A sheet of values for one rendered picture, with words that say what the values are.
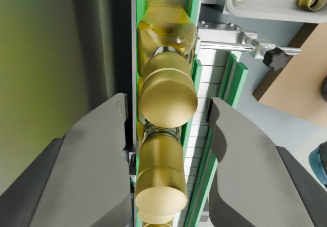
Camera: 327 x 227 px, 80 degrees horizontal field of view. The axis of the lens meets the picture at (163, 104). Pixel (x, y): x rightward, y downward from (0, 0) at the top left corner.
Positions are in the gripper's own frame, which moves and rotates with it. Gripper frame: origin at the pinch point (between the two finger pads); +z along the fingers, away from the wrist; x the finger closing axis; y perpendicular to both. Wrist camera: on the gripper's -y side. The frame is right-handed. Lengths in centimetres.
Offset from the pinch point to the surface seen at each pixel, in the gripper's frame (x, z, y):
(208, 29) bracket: 8.1, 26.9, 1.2
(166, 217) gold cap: 0.6, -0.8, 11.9
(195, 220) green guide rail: 12, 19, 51
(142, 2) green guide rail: -3.1, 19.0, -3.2
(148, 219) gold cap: -1.0, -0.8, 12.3
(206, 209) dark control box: 21, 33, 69
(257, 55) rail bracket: 14.1, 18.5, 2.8
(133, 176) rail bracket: -5.2, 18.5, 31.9
